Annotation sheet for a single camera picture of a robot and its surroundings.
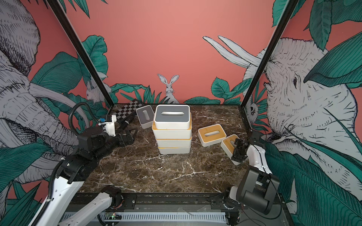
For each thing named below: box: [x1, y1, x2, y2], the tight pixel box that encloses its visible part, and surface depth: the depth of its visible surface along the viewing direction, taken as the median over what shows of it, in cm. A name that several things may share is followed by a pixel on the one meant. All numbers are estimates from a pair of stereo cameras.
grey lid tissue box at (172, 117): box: [154, 104, 191, 130], surface depth 71 cm
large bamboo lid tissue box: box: [155, 137, 192, 148], surface depth 83 cm
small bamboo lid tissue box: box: [197, 123, 227, 147], surface depth 100 cm
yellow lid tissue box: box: [157, 145, 191, 154], surface depth 94 cm
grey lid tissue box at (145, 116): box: [135, 104, 155, 130], surface depth 112 cm
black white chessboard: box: [112, 98, 144, 124], surface depth 116 cm
